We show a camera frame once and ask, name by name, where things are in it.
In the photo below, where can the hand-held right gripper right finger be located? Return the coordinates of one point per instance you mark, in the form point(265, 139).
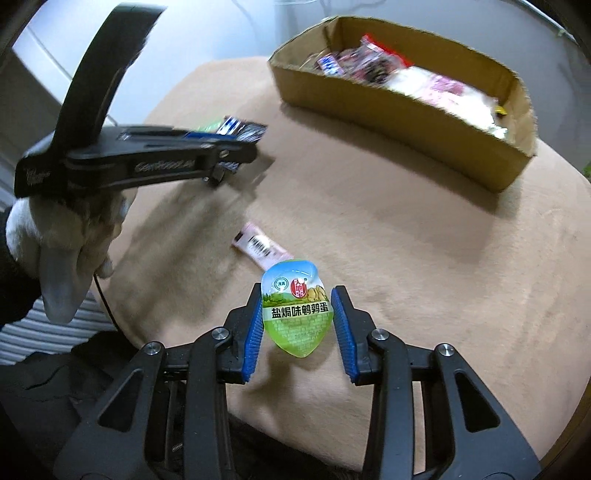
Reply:
point(344, 337)

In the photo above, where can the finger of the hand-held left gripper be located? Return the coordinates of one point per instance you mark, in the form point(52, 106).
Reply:
point(231, 152)
point(161, 134)

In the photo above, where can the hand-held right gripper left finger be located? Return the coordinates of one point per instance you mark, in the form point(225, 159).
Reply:
point(253, 337)

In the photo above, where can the dark blue snack packet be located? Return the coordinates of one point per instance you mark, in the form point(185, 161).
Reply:
point(244, 128)

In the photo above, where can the green egg snack packet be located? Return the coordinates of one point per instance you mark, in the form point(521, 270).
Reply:
point(298, 318)

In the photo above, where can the pink barcode snack packet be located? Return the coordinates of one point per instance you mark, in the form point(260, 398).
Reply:
point(263, 247)

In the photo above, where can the blue and white snack packet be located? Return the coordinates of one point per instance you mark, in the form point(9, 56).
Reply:
point(328, 63)

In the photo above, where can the brown cardboard box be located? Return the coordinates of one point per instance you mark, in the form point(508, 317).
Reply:
point(397, 124)

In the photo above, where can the dark red snack packet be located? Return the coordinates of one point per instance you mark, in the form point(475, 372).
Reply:
point(374, 62)

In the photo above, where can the pink and white bread packet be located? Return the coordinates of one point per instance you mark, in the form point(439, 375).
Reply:
point(448, 99)

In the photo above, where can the person's left forearm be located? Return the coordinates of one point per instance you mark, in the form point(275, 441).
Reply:
point(14, 286)

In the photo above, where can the person's left hand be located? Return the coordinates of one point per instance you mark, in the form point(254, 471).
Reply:
point(64, 240)

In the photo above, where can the striped cloth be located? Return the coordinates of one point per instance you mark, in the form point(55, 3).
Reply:
point(55, 337)

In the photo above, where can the person's dark clothing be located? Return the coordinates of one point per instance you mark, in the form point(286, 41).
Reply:
point(55, 401)

